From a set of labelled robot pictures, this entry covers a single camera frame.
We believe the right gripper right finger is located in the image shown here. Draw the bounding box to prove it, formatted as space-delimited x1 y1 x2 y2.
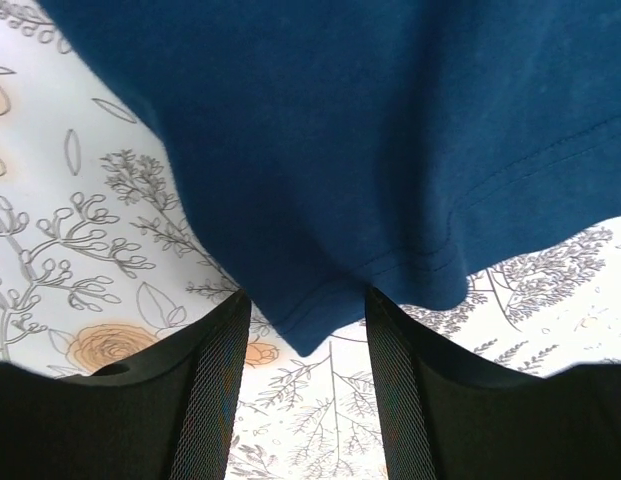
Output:
365 289 621 480

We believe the navy blue t shirt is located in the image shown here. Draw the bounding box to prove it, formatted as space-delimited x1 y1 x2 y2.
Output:
43 0 621 356

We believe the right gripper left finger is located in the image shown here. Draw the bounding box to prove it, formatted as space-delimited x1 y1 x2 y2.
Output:
0 292 251 480

